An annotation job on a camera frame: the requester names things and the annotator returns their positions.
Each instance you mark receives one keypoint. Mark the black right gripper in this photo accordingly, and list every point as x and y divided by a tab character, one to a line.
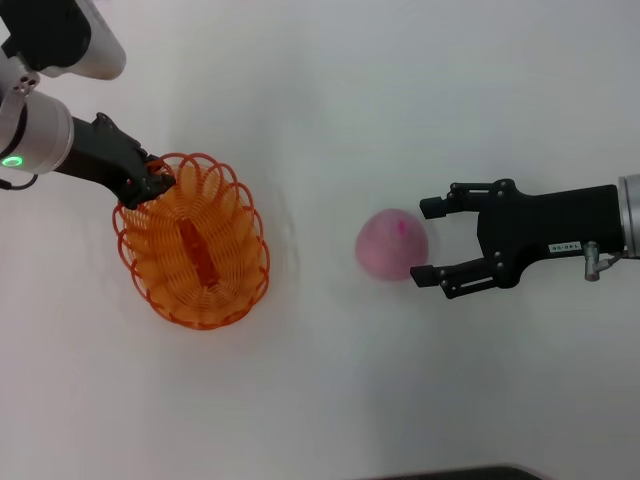
550	220

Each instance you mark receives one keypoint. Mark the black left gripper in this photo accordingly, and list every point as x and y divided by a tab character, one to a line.
100	150

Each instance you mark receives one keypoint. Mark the pink peach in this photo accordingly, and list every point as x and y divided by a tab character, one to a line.
392	245

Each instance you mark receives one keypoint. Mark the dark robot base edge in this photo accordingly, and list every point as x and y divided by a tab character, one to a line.
450	473

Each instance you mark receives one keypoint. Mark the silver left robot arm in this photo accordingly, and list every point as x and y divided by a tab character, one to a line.
40	130

